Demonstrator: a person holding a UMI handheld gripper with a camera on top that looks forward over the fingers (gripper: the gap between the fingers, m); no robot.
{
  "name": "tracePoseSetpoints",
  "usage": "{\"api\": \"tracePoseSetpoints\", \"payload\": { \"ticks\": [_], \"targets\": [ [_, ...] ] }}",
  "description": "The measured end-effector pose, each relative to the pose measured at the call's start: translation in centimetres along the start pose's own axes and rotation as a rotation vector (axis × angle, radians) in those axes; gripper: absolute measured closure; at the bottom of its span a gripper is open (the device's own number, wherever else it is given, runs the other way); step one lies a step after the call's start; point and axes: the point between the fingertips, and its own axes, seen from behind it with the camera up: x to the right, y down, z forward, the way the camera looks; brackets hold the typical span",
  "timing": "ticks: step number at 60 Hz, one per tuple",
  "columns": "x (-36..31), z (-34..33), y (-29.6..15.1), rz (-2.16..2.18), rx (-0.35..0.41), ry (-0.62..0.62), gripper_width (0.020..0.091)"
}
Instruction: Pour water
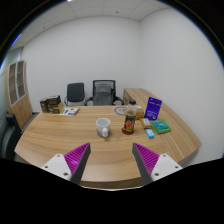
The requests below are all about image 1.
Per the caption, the small dark brown box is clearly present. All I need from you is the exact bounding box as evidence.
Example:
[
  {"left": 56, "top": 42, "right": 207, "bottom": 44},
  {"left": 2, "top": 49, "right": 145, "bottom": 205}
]
[{"left": 39, "top": 97, "right": 49, "bottom": 114}]

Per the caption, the flat green box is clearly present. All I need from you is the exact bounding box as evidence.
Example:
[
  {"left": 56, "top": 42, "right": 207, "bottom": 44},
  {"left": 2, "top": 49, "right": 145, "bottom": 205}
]
[{"left": 149, "top": 118, "right": 173, "bottom": 135}]

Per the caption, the black leather armchair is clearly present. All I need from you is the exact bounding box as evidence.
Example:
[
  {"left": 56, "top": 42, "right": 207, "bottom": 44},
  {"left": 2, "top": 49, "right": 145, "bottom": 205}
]
[{"left": 0, "top": 113, "right": 23, "bottom": 160}]

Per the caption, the purple hanging package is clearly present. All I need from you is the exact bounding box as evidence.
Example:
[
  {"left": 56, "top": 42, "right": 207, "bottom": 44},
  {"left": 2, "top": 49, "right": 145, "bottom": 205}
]
[{"left": 143, "top": 96, "right": 163, "bottom": 122}]

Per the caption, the grey mesh office chair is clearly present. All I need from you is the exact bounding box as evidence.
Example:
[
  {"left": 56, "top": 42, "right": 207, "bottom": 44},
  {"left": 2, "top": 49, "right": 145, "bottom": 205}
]
[{"left": 84, "top": 79, "right": 124, "bottom": 107}]

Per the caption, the green and white leaflet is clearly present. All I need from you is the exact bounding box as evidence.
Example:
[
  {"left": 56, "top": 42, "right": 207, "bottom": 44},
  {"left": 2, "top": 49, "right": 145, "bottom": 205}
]
[{"left": 59, "top": 107, "right": 80, "bottom": 117}]

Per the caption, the wooden side desk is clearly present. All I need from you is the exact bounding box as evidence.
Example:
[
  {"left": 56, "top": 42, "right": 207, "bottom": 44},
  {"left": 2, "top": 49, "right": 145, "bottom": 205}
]
[{"left": 122, "top": 87, "right": 168, "bottom": 109}]

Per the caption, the black office chair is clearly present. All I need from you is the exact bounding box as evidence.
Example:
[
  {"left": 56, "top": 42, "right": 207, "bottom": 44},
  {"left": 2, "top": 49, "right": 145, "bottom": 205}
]
[{"left": 64, "top": 82, "right": 87, "bottom": 107}]

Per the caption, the small light blue box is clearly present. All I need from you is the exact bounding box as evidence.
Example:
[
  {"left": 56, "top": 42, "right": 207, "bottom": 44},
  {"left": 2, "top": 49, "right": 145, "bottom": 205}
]
[{"left": 144, "top": 128, "right": 156, "bottom": 140}]

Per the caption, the clear bottle with black cap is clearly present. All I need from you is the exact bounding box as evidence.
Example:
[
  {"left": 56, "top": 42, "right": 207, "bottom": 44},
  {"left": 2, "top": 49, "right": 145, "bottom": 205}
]
[{"left": 122, "top": 99, "right": 138, "bottom": 135}]

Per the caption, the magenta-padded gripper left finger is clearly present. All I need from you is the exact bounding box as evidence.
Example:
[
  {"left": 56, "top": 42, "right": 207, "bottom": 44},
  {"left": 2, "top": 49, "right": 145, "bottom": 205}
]
[{"left": 40, "top": 142, "right": 92, "bottom": 185}]

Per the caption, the orange-brown cardboard box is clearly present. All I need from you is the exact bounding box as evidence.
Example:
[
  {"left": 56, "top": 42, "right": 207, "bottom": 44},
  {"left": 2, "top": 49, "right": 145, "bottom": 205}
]
[{"left": 134, "top": 105, "right": 145, "bottom": 120}]

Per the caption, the white and grey mug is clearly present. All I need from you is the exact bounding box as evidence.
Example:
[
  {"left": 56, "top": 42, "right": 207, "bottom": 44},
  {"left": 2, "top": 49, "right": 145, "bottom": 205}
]
[{"left": 95, "top": 117, "right": 112, "bottom": 138}]

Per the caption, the small yellow-brown box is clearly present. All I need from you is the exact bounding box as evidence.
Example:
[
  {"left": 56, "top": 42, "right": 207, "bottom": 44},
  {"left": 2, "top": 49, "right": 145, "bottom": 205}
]
[{"left": 139, "top": 117, "right": 153, "bottom": 130}]

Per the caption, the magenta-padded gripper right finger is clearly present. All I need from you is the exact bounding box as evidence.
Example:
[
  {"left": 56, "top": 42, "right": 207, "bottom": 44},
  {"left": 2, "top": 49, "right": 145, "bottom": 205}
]
[{"left": 132, "top": 142, "right": 183, "bottom": 186}]

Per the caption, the wooden glass-door cabinet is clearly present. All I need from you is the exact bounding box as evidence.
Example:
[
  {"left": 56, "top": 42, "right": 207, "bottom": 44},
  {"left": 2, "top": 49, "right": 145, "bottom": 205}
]
[{"left": 4, "top": 59, "right": 33, "bottom": 129}]

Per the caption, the large dark brown box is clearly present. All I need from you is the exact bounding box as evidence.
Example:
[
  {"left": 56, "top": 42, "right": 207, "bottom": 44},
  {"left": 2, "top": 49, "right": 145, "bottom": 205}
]
[{"left": 46, "top": 94, "right": 65, "bottom": 115}]

